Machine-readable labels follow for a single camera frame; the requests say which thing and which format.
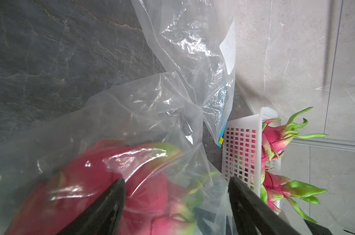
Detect pink dragon fruit green scales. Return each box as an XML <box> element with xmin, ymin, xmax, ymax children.
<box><xmin>262</xmin><ymin>107</ymin><xmax>327</xmax><ymax>162</ymax></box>

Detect clear zip-top bag blue seal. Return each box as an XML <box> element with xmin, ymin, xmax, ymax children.
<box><xmin>132</xmin><ymin>1</ymin><xmax>236</xmax><ymax>146</ymax></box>

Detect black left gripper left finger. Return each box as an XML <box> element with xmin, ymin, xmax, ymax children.
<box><xmin>58</xmin><ymin>179</ymin><xmax>126</xmax><ymax>235</ymax></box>

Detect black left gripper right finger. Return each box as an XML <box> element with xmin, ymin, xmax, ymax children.
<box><xmin>228</xmin><ymin>177</ymin><xmax>299</xmax><ymax>235</ymax></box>

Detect white perforated plastic basket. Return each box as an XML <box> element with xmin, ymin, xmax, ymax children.
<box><xmin>222</xmin><ymin>107</ymin><xmax>279</xmax><ymax>196</ymax></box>

